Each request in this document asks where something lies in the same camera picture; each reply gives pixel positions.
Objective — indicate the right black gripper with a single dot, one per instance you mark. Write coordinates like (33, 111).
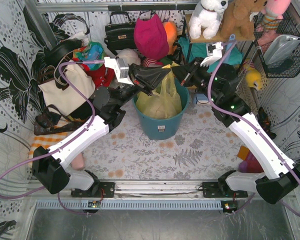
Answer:
(194, 75)

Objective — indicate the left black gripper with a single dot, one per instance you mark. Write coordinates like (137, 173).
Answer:
(133, 75)

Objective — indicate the yellow translucent trash bag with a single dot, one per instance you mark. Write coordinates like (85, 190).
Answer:
(164, 103)

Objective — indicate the teal plastic trash bin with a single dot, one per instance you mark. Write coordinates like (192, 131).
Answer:
(163, 129)

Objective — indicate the light blue floor squeegee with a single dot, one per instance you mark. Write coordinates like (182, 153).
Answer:
(201, 98)

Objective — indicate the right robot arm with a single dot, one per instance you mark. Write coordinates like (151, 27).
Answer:
(281, 174)

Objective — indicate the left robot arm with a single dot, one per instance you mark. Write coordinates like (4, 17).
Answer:
(52, 166)

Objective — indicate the rainbow striped bag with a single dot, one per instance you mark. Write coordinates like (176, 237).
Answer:
(167, 63)

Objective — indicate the colourful print bag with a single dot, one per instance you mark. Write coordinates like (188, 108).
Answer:
(92, 52)

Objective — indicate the cream canvas tote bag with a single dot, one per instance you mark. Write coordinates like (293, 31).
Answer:
(66, 99)

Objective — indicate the brown leather bag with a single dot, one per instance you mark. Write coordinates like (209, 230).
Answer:
(46, 123)

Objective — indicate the white plush lamb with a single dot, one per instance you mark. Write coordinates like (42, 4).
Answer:
(129, 56)

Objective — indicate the magenta cloth hat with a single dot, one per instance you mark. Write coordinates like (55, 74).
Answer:
(150, 38)

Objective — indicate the orange plush toy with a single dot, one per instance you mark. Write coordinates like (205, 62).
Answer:
(171, 33)

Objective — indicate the black leather handbag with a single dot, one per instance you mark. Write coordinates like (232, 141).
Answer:
(120, 36)

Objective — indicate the white plush dog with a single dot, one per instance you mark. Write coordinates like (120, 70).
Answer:
(206, 18)

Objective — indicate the yellow plush duck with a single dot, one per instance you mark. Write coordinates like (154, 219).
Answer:
(253, 77)

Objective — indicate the brown teddy bear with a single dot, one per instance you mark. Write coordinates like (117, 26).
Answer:
(239, 14)

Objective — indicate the silver foil pouch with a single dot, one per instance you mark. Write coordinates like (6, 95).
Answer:
(281, 48)

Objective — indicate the pink plush toy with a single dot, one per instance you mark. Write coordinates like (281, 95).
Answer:
(273, 13)

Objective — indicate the pink sponge block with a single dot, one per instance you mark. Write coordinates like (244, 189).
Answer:
(78, 163)

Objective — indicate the purple orange sock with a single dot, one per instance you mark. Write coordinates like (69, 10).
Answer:
(249, 163)

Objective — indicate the orange checkered towel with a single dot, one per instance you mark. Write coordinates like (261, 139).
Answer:
(45, 141)

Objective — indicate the bristle broom with handle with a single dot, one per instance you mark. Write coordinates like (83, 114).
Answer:
(247, 94)

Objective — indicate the black wire basket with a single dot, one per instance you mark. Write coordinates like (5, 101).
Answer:
(288, 68)

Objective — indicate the aluminium front rail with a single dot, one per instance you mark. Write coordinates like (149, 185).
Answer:
(165, 190)

